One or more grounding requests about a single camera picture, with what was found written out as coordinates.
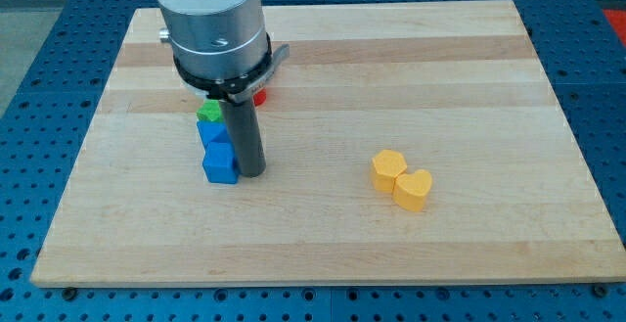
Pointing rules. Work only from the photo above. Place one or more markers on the yellow hexagon block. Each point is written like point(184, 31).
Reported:
point(386, 166)

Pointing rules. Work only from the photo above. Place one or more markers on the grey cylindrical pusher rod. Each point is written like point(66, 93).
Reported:
point(243, 129)

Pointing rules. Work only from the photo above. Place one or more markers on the red block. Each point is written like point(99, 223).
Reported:
point(260, 97)

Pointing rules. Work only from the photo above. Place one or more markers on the blue cube block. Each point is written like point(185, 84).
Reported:
point(220, 163)

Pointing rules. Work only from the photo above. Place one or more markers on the yellow heart block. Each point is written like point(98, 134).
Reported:
point(410, 190)

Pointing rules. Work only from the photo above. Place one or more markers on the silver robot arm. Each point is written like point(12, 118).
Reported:
point(217, 43)

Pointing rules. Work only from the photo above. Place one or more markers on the green block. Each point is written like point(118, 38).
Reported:
point(210, 111)

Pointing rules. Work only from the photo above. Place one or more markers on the blue triangle block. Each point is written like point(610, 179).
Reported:
point(212, 132)

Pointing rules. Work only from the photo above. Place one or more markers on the wooden board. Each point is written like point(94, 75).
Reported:
point(456, 87)

